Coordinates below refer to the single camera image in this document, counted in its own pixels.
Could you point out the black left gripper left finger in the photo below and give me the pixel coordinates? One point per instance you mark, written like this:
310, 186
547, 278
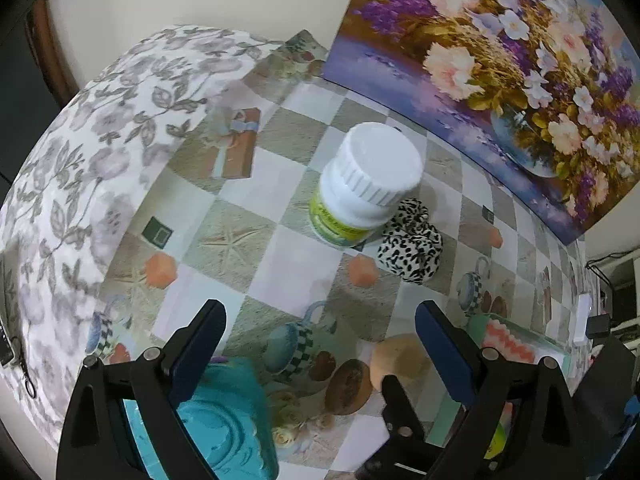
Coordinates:
190, 349

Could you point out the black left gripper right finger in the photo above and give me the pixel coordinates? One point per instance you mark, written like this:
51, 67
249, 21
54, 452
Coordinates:
453, 352

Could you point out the pink white chevron sponge cloth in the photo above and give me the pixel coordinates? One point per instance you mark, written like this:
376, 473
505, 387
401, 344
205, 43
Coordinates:
498, 336

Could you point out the black gripper arm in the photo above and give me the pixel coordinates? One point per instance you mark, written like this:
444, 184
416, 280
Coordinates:
405, 454

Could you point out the clear green rimmed tray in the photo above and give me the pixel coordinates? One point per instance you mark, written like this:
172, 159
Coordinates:
503, 381

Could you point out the teal embossed tin box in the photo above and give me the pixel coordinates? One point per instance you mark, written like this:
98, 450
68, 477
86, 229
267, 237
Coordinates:
229, 420

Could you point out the black white leopard scrunchie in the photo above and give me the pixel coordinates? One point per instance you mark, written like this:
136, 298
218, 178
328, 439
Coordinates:
411, 246

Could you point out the checkered printed tablecloth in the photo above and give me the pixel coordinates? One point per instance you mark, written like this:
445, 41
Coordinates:
242, 131

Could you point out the black power adapter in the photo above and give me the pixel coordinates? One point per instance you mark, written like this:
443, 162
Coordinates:
598, 326

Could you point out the grey floral tablecloth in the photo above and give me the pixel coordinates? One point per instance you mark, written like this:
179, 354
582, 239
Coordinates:
79, 188

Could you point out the white capped supplement bottle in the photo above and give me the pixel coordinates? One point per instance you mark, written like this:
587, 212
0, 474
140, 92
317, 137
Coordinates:
359, 189

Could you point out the floral vase painting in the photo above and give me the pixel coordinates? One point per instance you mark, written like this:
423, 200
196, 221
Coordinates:
543, 94

